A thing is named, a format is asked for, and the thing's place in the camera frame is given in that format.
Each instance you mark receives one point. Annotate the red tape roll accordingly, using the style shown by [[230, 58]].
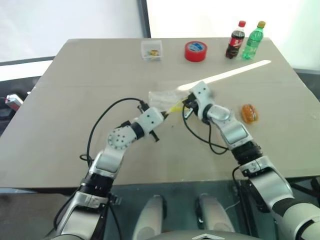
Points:
[[195, 53]]

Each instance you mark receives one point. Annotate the dark side furniture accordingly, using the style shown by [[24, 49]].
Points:
[[12, 120]]

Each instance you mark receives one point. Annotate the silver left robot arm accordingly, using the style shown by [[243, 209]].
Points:
[[116, 140]]

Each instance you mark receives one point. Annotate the cola bottle with red cap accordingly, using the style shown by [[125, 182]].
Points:
[[233, 43]]

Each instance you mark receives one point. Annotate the green soda bottle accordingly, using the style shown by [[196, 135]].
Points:
[[251, 45]]

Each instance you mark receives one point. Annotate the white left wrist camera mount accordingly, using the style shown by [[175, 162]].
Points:
[[151, 118]]

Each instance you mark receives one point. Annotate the grey rounded robot leg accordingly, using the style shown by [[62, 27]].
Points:
[[215, 212], [150, 215]]

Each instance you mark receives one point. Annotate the black vertical post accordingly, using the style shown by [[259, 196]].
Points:
[[145, 17]]

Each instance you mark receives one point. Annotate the clear plastic box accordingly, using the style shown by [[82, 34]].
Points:
[[151, 51]]

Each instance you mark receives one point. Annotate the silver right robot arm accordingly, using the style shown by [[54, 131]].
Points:
[[235, 130]]

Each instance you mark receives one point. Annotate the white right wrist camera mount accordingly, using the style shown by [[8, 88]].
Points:
[[202, 96]]

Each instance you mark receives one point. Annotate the orange burger-shaped snack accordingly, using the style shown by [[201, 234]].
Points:
[[249, 113]]

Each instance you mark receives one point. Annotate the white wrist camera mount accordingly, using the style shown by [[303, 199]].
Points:
[[151, 118], [202, 96]]

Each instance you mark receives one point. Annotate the red and white device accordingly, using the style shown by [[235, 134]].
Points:
[[14, 100]]

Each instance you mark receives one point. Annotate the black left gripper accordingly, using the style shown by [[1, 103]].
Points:
[[155, 136]]

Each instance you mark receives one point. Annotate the clear plastic zip bag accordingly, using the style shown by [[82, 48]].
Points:
[[162, 98]]

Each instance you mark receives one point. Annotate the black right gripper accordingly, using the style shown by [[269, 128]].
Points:
[[193, 103]]

